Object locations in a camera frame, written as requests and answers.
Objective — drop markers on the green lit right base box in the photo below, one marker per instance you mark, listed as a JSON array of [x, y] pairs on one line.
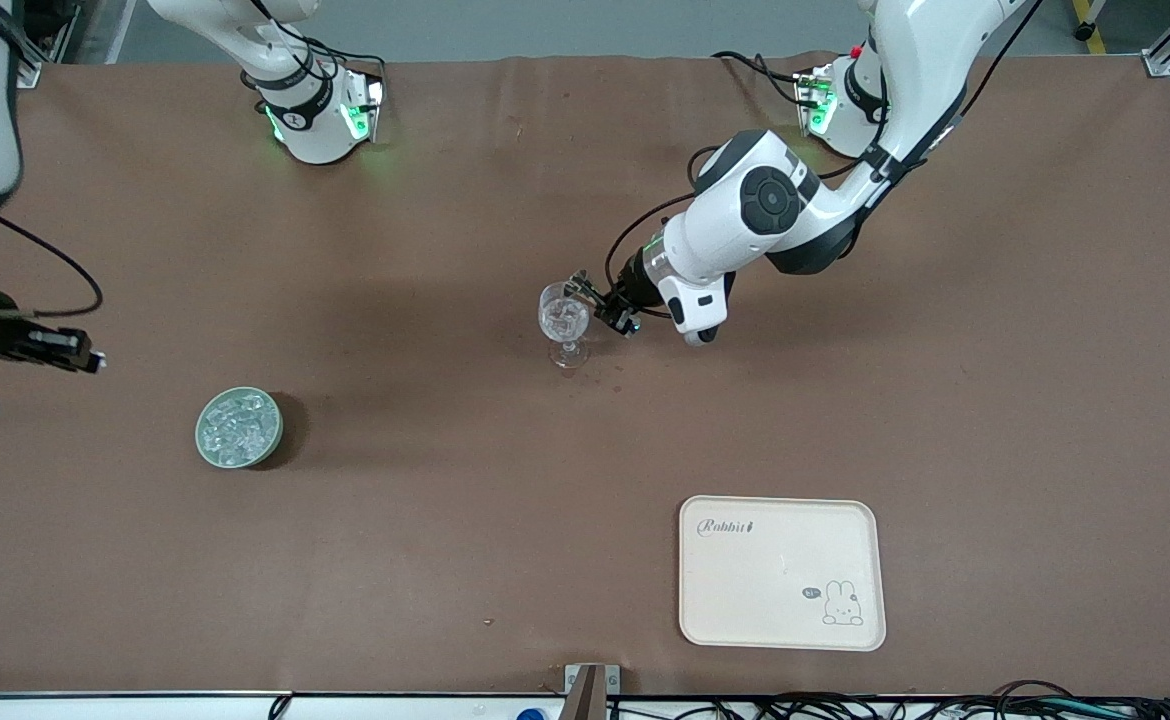
[[365, 105]]

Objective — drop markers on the green lit base box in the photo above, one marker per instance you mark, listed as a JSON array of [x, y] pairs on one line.
[[815, 100], [365, 105]]

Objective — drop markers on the cream rabbit print tray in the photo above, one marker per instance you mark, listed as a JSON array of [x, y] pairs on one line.
[[765, 580]]

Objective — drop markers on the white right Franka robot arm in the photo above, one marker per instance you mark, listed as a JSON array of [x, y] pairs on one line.
[[315, 130]]

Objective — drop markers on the clear ice cubes pile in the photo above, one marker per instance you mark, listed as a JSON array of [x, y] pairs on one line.
[[239, 428]]

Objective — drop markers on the clear stemmed wine glass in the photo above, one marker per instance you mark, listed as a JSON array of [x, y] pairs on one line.
[[564, 320]]

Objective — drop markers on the aluminium frame with dark rack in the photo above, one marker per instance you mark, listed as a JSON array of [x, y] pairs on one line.
[[50, 35]]

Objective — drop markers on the grey metal mounting bracket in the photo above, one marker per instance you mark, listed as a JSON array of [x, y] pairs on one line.
[[592, 685]]

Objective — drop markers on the brown table cover sheet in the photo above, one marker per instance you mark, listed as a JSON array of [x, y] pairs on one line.
[[445, 540]]

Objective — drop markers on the pale green round bowl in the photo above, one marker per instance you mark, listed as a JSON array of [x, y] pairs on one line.
[[203, 440]]

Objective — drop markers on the black caster wheel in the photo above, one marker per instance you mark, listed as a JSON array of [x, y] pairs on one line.
[[1084, 30]]

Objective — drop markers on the green lit left base box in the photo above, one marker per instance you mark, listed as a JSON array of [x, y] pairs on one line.
[[815, 100]]

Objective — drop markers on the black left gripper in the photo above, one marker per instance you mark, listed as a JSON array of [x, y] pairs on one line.
[[633, 285]]

